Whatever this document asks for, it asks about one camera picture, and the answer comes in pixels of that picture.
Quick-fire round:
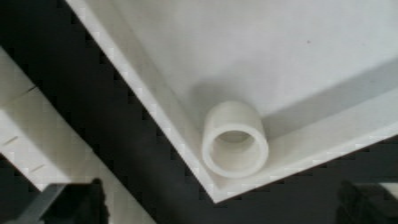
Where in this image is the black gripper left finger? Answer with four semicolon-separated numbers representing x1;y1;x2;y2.
35;178;112;224

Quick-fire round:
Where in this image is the white obstacle front wall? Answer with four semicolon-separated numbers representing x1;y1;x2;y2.
0;47;156;224

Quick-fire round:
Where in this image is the white square tabletop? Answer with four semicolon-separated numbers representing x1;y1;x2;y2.
65;0;398;201

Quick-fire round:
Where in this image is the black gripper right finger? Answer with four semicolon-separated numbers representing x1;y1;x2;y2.
336;181;398;224

